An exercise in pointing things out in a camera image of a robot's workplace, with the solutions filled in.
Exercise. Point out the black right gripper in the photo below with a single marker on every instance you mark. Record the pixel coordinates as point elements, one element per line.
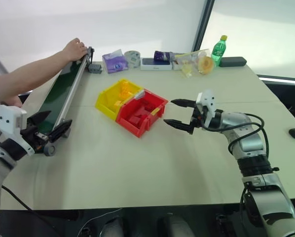
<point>198,118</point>

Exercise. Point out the person's left hand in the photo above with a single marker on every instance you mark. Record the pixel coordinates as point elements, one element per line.
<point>13,101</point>

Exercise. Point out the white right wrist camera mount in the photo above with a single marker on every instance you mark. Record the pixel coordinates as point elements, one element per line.
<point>208,103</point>

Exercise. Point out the purple tissue pack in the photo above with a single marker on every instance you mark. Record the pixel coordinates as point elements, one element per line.
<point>115,63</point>

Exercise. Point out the clear plastic bag with snacks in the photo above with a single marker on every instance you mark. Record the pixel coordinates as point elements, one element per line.
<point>189,63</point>

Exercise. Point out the gray round tape roll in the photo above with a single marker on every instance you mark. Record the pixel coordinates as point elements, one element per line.
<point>132,58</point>

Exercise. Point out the black oblong case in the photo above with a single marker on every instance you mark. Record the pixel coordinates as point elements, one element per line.
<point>233,61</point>

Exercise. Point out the red plastic bin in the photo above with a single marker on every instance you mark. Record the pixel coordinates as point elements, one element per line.
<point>127,121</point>

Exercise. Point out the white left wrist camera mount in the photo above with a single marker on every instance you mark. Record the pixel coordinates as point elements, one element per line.
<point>10,123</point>

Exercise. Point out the red toy block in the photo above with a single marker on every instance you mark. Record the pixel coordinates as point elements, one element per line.
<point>137,116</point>

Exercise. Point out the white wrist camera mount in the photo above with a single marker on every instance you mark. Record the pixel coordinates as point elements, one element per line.
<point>208,103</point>
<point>10,123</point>

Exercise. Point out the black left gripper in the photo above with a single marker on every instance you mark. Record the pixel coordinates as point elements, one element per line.
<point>35,137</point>

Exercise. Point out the crumpled purple snack bag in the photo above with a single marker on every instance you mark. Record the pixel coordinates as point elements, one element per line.
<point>162,55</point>

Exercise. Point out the round bread bun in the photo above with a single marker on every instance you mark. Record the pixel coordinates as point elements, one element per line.
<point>206,64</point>

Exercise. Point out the small grey motor block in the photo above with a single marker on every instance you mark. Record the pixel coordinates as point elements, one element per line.
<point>95,68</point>

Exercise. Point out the white label card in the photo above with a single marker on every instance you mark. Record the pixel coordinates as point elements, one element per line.
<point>140,94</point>

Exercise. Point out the green plastic bottle yellow cap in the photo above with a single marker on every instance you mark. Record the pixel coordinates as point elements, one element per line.
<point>218,51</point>

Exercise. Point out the yellow plastic bin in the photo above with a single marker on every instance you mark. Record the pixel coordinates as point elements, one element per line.
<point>108,98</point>

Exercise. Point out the green conveyor belt silver frame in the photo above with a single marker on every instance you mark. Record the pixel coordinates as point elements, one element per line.
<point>61,91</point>

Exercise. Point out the white flat box dark top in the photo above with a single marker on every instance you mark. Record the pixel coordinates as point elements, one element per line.
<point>155,64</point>

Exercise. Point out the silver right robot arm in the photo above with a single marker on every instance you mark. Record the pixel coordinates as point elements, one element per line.
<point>251,143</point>

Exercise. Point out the person's right hand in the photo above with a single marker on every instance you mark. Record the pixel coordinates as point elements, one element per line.
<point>74,50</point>

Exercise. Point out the pale yellow label card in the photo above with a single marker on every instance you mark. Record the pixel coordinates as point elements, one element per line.
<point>155,111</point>

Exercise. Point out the person's bare right forearm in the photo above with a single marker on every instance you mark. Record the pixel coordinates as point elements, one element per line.
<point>31,74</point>

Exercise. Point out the dark window frame post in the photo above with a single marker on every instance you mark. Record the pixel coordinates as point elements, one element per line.
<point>203,24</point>

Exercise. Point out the yellow toy block stack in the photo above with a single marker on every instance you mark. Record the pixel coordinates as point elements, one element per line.
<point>125,90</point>

